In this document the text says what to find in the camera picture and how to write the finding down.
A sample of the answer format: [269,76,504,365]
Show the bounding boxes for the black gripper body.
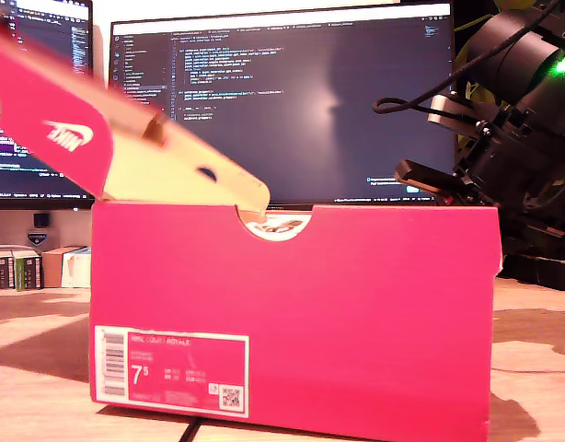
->
[394,133,542,207]

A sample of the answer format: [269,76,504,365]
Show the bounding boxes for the red Nike shoebox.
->
[0,21,502,442]

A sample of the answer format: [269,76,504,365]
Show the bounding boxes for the blue and white box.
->
[61,247,92,289]

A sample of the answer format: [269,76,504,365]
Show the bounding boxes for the brown cardboard box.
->
[41,245,86,289]

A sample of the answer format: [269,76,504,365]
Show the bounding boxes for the black plant tray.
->
[497,238,565,292]

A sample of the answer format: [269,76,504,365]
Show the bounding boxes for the large black monitor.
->
[108,3,459,209]

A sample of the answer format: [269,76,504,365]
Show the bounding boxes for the white bottle with black cap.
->
[26,211,52,252]

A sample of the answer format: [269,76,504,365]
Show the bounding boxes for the black monitor with purple code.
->
[0,0,96,212]

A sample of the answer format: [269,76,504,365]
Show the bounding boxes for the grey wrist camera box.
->
[426,93,513,140]

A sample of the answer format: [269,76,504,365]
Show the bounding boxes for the black cable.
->
[178,420,203,442]
[372,0,562,116]

